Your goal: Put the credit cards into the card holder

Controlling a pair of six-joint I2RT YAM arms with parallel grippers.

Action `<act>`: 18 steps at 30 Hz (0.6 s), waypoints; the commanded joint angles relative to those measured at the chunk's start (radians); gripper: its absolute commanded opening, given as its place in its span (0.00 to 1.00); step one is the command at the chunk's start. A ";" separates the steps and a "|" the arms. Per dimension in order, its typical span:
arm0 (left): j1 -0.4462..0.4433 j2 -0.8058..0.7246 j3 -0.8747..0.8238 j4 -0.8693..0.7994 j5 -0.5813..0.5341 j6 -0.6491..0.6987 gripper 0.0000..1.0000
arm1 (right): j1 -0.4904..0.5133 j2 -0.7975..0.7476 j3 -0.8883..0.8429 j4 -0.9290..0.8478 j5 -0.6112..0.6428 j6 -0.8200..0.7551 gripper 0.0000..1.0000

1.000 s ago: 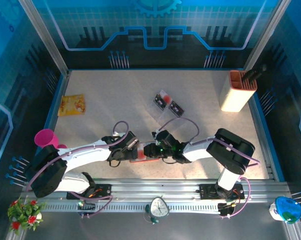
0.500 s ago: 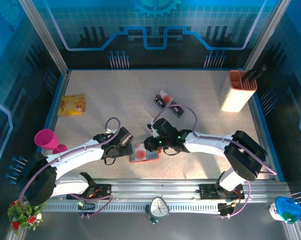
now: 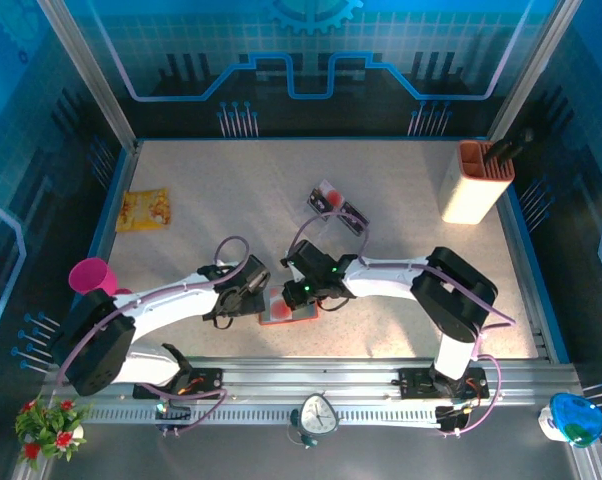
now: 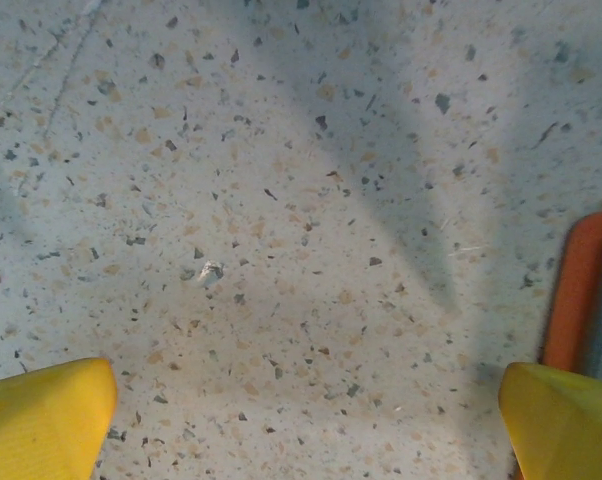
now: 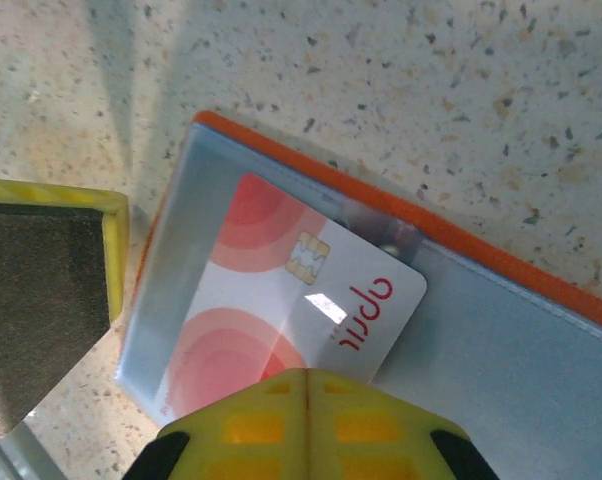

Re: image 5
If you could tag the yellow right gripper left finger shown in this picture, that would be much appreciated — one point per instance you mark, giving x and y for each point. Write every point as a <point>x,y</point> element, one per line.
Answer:
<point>246,440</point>

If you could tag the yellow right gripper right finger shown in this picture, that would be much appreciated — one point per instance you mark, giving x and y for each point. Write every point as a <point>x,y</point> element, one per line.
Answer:
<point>371,440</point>

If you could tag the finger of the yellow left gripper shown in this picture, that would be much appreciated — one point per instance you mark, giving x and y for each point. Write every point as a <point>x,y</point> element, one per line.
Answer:
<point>46,280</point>

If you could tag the orange card holder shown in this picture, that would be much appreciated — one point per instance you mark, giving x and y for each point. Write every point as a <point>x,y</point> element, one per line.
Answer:
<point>481,350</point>

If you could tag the white red April card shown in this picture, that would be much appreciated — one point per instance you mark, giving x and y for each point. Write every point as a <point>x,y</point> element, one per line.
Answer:
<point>281,300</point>

